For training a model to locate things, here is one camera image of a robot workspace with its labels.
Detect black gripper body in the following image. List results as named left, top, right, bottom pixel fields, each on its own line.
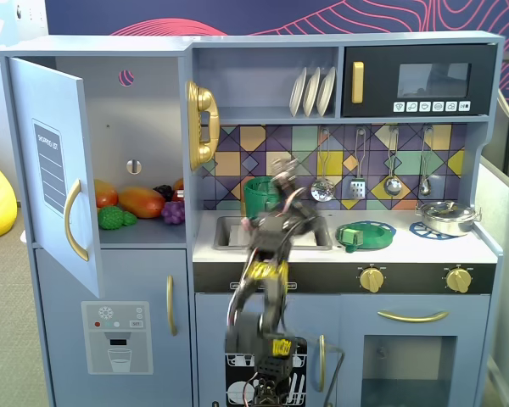
left=271, top=169, right=300, bottom=200

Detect green plastic lid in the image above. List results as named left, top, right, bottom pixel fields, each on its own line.
left=335, top=220, right=396, bottom=254

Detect steel pot lid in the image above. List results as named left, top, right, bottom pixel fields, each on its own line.
left=419, top=200, right=477, bottom=222

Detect green plastic container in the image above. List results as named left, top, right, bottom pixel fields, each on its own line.
left=243, top=176, right=283, bottom=220

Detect steel skimmer spoon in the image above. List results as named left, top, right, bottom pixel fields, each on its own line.
left=310, top=126, right=337, bottom=203

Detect steel slotted spatula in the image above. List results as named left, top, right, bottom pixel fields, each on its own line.
left=350, top=126, right=368, bottom=200

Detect white toy plate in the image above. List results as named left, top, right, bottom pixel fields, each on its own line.
left=288, top=67, right=309, bottom=118
left=316, top=66, right=337, bottom=118
left=302, top=66, right=322, bottom=119

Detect grey toy sink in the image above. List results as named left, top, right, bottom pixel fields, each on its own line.
left=213, top=215, right=333, bottom=252

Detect gold toy telephone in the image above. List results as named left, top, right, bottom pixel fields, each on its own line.
left=186, top=80, right=221, bottom=172

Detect steel ladle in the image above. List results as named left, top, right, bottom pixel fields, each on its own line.
left=383, top=125, right=404, bottom=198

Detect purple toy grapes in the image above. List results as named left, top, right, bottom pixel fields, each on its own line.
left=160, top=200, right=186, bottom=226

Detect dark toy grapes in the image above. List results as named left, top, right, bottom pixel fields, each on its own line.
left=153, top=184, right=176, bottom=203

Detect black microwave door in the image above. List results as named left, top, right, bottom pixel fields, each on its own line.
left=341, top=43, right=499, bottom=119

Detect gold stove knob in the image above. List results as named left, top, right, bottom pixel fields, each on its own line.
left=359, top=267, right=385, bottom=294
left=445, top=267, right=473, bottom=294

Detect orange toy mango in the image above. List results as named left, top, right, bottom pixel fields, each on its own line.
left=117, top=186, right=167, bottom=220

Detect blue dishwasher door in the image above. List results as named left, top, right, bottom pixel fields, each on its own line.
left=194, top=293, right=343, bottom=407

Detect blue toy kitchen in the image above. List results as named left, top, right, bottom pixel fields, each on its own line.
left=0, top=31, right=506, bottom=407

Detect steel toy pot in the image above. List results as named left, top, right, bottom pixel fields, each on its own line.
left=415, top=205, right=482, bottom=237

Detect red yellow toy peach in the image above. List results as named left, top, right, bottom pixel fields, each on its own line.
left=93, top=178, right=120, bottom=209

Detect green bumpy toy fruit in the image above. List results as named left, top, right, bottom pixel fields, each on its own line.
left=97, top=205, right=138, bottom=231

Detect blue oven door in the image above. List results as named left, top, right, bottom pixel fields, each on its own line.
left=339, top=293, right=491, bottom=407

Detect grey office partition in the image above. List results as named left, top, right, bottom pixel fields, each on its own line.
left=476, top=152, right=509, bottom=407

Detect blue fridge door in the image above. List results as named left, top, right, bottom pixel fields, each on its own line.
left=8, top=57, right=103, bottom=300

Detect blue freezer door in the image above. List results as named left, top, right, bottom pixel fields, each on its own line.
left=33, top=247, right=194, bottom=407

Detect gold microwave handle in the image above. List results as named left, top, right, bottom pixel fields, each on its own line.
left=350, top=61, right=365, bottom=105

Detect gold freezer door handle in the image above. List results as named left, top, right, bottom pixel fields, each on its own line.
left=165, top=274, right=179, bottom=337

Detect gold oven handle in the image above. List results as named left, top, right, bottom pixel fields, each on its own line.
left=377, top=309, right=450, bottom=324

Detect gold dishwasher handle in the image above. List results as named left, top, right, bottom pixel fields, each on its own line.
left=316, top=334, right=327, bottom=393

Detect black cable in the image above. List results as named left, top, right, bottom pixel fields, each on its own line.
left=295, top=336, right=347, bottom=407

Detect gold fridge door handle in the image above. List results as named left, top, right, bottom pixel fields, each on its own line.
left=64, top=178, right=91, bottom=263

